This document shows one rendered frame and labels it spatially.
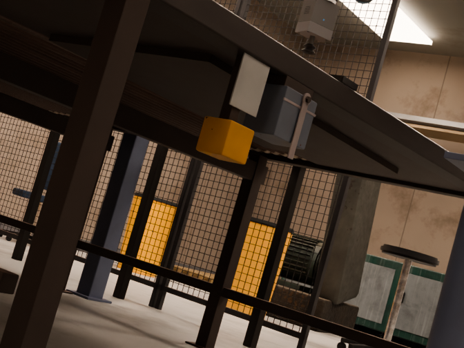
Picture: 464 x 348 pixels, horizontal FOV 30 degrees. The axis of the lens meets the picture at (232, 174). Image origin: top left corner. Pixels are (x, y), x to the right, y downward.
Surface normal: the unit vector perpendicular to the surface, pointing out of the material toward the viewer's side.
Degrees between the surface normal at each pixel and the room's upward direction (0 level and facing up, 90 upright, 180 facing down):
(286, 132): 90
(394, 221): 90
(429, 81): 90
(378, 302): 90
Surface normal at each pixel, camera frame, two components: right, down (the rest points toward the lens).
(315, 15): 0.51, 0.07
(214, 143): -0.59, -0.24
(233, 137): 0.76, 0.16
